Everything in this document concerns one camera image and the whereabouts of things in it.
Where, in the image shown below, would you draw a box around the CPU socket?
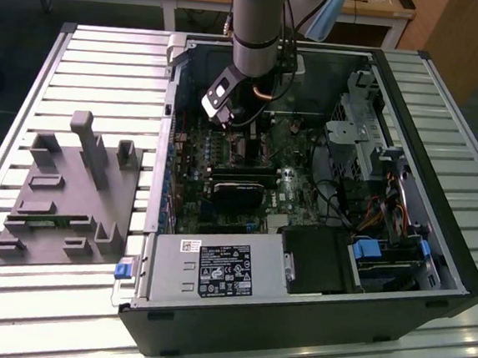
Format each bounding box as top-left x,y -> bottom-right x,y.
225,129 -> 274,169

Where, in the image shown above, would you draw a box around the RAM slot with black clips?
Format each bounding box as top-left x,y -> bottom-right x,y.
212,164 -> 279,179

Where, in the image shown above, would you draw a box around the RAM slot with white clips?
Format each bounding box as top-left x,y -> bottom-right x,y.
210,169 -> 281,189

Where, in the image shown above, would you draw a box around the black graphics card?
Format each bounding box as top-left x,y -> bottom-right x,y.
208,179 -> 268,216

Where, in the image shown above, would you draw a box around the silver perforated drive cage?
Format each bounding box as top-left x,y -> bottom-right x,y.
320,67 -> 419,189

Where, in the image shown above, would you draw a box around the green motherboard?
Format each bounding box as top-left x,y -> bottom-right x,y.
163,105 -> 341,246

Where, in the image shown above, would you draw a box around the small silver chipset heatsink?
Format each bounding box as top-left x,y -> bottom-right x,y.
266,214 -> 290,231

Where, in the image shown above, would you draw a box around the grey power supply with label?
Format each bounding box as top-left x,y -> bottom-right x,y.
143,222 -> 300,315

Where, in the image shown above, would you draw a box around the hard disk in blue carrier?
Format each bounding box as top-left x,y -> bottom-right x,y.
344,234 -> 435,300

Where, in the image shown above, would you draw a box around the grey parts rack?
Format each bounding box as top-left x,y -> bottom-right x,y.
0,103 -> 148,280

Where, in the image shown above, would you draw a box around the blue case latch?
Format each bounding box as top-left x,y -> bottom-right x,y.
113,262 -> 133,282

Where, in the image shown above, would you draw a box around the wooden cabinet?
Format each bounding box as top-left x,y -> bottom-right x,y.
391,0 -> 478,109

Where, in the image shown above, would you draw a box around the green RAM stick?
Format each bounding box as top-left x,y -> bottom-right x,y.
23,214 -> 73,230

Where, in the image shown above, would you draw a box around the black open PC case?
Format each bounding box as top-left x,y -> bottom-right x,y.
113,26 -> 478,358

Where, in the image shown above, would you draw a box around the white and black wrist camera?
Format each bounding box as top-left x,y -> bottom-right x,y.
199,63 -> 244,126

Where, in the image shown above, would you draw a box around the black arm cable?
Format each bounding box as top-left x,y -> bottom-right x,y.
269,0 -> 306,109

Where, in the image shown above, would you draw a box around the orange and yellow wire bundle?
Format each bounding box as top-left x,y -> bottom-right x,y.
357,169 -> 416,240

